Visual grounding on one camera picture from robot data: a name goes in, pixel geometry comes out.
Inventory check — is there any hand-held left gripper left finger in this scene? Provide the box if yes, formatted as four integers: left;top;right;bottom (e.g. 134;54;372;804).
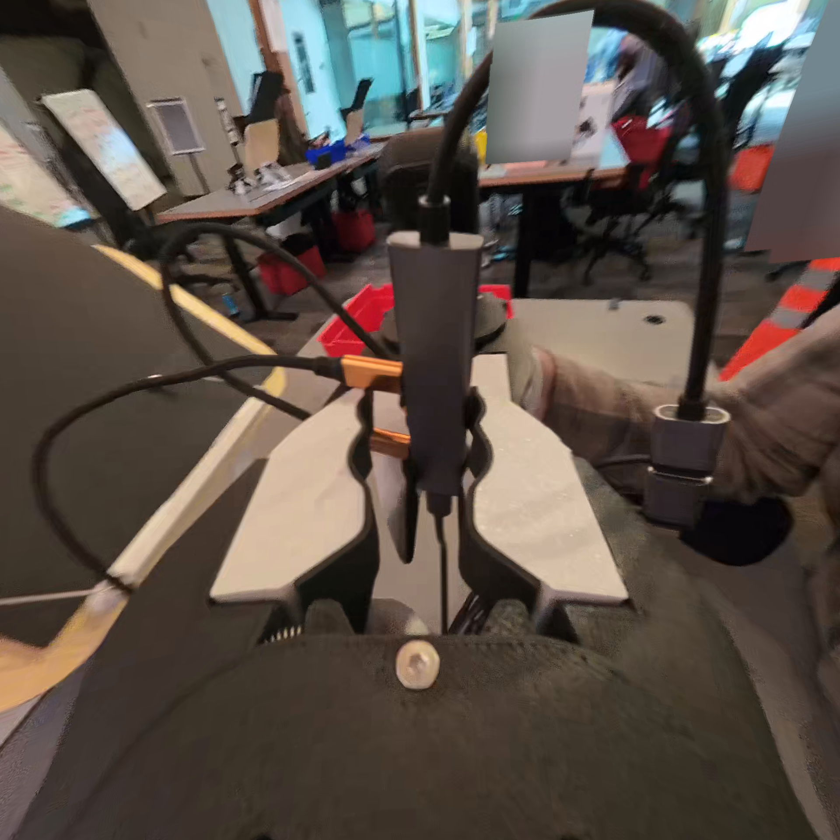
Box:
210;392;379;618

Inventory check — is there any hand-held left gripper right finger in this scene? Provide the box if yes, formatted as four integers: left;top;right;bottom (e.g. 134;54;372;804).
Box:
462;392;628;618

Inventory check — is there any small dark grey usb hub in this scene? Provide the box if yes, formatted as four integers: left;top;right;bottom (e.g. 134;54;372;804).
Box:
388;0;731;529

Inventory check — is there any person's right hand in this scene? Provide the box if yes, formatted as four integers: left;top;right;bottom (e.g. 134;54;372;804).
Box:
510;344;563;424

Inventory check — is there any red storage crate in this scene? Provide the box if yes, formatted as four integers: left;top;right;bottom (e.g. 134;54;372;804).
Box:
331;204;379;254
258;237;329;299

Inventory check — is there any background office desk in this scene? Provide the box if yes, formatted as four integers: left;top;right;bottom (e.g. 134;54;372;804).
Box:
155;138;391;325
477;125;634;299

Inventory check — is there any red plastic bin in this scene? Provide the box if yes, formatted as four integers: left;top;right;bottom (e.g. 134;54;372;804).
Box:
319;281;515;359

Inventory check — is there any dark cloth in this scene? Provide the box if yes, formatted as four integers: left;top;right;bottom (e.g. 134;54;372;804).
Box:
680;497;796;568

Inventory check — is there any red black office chair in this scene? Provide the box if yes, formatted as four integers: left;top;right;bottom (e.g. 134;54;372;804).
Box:
578;79;736;283

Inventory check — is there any white flip chart board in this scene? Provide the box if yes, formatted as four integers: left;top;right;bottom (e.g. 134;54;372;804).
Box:
0;125;93;228
40;88;169;214

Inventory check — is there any orange traffic cone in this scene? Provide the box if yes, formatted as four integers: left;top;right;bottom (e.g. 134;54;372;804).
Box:
720;258;840;382

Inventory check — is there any orange storage crate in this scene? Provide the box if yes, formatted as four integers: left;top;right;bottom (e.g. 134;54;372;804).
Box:
729;142;778;195

